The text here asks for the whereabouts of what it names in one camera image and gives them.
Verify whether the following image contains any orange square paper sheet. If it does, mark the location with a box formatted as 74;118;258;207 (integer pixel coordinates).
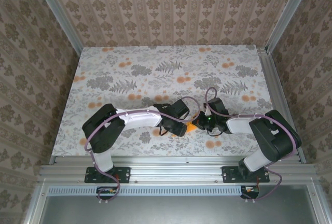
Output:
170;115;199;138

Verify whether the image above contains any floral patterned table cover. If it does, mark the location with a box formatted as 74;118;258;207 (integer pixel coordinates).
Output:
51;44;286;158

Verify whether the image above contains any grey metal panel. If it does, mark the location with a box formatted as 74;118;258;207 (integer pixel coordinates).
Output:
38;184;320;224

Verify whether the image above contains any black connector with orange plug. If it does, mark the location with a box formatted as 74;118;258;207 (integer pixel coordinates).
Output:
240;185;260;199
97;186;117;201

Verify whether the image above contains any aluminium mounting rail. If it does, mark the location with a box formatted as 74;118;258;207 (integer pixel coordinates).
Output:
38;155;317;184

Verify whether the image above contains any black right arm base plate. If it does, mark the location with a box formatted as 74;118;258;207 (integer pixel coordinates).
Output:
222;165;270;183

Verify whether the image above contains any aluminium table side rail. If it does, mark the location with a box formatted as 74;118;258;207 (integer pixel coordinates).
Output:
256;47;307;164

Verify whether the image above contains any grey slotted cable duct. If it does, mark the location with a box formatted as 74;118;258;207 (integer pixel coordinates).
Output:
48;185;242;197

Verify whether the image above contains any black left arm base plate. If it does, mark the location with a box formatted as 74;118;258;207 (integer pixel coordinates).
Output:
85;166;131;184

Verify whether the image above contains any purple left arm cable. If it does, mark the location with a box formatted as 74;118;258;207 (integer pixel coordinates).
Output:
85;96;202;204

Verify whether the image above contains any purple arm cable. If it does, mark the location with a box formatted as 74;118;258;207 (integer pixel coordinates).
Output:
85;96;202;204
205;87;298;203

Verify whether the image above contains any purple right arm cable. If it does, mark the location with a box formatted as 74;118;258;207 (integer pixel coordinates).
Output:
205;87;298;203

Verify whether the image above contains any aluminium frame post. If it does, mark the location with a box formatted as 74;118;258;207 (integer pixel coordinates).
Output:
265;0;316;54
30;0;84;57

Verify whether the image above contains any aluminium lower frame rail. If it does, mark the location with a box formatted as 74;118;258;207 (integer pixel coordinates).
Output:
307;182;329;224
22;179;50;224

